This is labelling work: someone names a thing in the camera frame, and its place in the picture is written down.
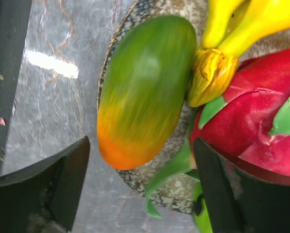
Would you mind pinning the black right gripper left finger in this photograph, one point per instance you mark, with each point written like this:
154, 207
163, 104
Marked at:
44, 197

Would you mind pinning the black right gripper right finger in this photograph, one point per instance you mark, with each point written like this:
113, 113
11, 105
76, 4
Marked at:
241, 197

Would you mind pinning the green fake round fruit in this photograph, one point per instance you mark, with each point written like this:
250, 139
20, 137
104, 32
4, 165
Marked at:
199, 211

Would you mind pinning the red fake dragon fruit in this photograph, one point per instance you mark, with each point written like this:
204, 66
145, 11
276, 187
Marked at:
250, 120

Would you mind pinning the orange green fake mango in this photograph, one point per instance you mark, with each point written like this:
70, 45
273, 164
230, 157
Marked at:
143, 90

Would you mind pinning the yellow fake banana bunch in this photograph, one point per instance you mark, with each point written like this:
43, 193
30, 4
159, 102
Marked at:
232, 27

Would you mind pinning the speckled ceramic plate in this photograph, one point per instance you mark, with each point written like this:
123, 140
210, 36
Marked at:
176, 192

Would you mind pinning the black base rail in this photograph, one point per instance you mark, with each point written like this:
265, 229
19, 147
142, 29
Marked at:
14, 19

